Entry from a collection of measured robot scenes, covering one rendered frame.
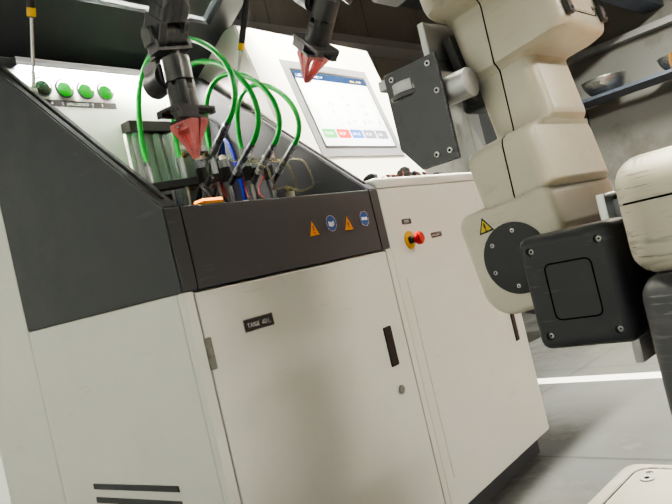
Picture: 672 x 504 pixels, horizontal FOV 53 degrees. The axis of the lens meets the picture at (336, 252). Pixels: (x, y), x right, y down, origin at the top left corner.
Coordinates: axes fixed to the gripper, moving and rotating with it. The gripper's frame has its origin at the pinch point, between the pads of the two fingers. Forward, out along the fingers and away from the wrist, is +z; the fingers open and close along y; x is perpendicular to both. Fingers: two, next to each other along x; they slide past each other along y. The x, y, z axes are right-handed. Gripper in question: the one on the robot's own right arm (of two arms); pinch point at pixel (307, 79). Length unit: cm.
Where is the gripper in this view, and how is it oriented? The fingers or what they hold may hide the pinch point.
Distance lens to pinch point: 163.6
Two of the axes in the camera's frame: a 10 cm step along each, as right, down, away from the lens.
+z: -2.6, 7.9, 5.6
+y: -5.7, -5.9, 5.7
